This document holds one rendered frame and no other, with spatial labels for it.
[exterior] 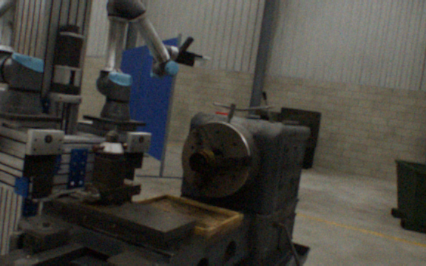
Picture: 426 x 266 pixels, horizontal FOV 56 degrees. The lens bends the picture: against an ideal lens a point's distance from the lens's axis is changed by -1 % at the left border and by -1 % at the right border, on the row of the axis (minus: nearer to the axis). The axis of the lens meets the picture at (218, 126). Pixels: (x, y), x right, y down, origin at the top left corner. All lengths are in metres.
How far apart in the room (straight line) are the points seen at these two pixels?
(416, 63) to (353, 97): 1.78
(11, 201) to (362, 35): 10.62
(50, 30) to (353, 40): 10.35
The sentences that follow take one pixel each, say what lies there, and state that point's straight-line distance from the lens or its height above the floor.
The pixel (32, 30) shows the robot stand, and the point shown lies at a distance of 2.04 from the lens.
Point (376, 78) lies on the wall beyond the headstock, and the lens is 11.56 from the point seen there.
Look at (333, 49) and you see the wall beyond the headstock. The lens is 11.81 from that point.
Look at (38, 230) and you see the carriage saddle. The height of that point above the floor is 0.91.
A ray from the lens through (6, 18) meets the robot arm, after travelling 1.84.
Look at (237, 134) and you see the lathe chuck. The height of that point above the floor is 1.20.
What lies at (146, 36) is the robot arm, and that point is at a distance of 2.12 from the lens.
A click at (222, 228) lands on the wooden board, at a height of 0.89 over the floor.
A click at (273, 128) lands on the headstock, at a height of 1.24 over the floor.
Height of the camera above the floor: 1.30
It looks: 3 degrees down
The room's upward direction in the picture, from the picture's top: 8 degrees clockwise
